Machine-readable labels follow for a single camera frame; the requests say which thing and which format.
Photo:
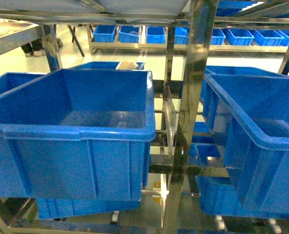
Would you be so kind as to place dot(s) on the blue bin behind centre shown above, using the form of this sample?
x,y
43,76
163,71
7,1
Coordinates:
x,y
123,65

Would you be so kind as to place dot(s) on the blue plastic bin centre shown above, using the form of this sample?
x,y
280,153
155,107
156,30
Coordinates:
x,y
77,134

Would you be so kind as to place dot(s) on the blue plastic bin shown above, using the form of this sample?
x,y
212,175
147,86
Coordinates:
x,y
248,117
77,134

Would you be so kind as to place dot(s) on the blue plastic bin right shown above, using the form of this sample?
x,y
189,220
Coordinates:
x,y
248,117

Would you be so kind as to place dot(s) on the blue bin far left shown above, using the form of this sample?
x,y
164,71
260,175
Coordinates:
x,y
9,81

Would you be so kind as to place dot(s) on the stainless steel upright post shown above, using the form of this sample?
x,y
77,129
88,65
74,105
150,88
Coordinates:
x,y
201,27

